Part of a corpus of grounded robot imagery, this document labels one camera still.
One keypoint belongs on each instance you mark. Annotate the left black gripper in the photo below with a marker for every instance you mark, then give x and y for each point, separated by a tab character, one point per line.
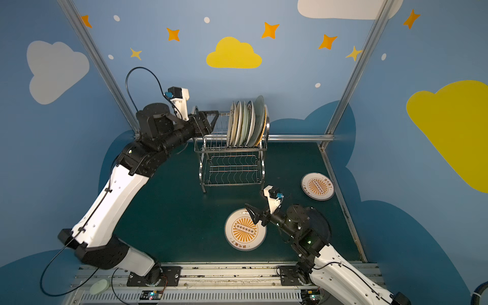
200	124

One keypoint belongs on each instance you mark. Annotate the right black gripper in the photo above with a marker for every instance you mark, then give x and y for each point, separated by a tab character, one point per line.
263	216

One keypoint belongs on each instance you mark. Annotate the cream floral plate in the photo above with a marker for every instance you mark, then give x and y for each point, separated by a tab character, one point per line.
230	125

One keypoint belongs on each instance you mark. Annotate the white plate grey emblem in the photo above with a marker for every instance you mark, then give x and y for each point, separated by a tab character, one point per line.
238	123

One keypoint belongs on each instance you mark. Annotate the light green flower plate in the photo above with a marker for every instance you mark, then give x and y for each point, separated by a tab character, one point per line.
245	125

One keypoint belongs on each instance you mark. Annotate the orange sunburst plate front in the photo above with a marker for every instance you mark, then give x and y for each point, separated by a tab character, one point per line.
241	232

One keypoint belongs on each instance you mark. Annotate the orange sunburst plate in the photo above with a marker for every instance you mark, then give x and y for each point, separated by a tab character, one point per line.
318	186
241	232

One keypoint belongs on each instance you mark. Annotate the white plate dark lettered rim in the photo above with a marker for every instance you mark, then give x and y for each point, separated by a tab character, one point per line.
251	125

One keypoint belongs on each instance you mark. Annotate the plain pale green plate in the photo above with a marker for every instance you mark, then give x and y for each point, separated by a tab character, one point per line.
259	107

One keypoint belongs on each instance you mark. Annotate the dark navy plate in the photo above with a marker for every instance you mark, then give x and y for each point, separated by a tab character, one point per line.
319	224

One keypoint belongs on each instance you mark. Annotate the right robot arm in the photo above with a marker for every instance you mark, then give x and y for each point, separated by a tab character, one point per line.
319	262

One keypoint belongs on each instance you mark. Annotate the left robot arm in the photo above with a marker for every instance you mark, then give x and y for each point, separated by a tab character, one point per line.
92	238

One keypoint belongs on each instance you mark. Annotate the stainless steel dish rack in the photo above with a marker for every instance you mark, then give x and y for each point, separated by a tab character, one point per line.
230	166

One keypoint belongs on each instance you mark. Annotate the orange sunburst plate right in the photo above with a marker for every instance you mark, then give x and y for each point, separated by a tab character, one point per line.
318	186

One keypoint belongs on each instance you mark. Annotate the right controller board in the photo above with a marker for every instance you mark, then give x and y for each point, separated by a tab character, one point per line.
313	296

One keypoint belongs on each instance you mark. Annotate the controller board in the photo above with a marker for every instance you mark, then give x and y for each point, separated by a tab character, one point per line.
313	296
151	295

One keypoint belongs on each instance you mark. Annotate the left controller board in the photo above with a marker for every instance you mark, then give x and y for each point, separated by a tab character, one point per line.
151	295

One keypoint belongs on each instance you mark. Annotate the pale green round disc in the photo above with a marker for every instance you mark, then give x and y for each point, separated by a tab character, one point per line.
99	287

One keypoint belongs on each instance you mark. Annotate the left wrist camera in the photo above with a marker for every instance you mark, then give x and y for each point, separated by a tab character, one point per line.
179	97

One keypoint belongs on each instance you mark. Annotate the rear aluminium frame bar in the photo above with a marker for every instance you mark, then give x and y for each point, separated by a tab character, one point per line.
221	138

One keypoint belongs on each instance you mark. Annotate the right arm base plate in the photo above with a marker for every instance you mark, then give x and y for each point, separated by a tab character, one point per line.
292	276

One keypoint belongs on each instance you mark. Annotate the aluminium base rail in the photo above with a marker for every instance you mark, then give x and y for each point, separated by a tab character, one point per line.
199	283

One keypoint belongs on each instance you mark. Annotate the left aluminium frame post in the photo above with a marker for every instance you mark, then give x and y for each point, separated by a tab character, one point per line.
73	16

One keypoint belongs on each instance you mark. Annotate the aluminium frame post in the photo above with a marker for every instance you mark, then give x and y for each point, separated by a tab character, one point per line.
361	64
73	16

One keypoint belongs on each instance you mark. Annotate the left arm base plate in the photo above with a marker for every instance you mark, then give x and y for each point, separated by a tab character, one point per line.
159	276

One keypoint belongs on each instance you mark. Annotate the right aluminium frame post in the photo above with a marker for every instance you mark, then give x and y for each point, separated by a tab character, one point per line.
361	64

